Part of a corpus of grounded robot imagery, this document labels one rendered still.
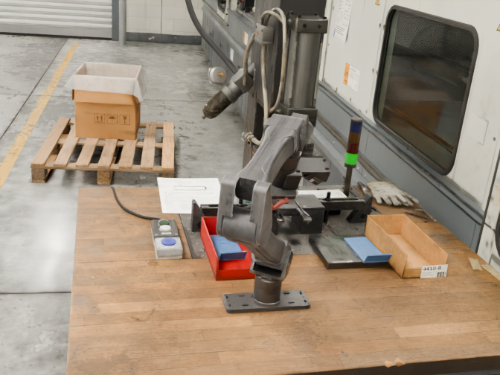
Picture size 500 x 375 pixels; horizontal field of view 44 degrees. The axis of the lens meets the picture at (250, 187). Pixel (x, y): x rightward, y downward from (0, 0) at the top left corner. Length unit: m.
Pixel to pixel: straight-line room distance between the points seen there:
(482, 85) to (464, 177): 0.30
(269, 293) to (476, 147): 0.94
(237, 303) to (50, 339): 1.59
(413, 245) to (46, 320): 1.81
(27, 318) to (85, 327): 1.71
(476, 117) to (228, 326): 1.11
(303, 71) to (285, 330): 0.68
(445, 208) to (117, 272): 1.15
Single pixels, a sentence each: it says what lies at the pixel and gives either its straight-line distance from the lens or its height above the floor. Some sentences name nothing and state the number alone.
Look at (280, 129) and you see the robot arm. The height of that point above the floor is 1.33.
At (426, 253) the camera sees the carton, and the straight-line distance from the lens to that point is 1.78.
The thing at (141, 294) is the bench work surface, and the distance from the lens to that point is 1.48.
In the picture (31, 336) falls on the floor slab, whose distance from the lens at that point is 2.95.
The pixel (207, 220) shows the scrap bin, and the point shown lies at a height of 0.95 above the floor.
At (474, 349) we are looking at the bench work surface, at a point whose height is 0.90.
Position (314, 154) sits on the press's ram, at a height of 1.14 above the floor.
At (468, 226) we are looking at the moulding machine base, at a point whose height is 0.90.
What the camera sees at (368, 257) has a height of 0.94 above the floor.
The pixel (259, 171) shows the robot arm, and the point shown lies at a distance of 1.15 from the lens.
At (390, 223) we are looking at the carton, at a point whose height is 0.94.
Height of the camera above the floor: 1.67
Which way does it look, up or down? 21 degrees down
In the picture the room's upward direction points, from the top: 5 degrees clockwise
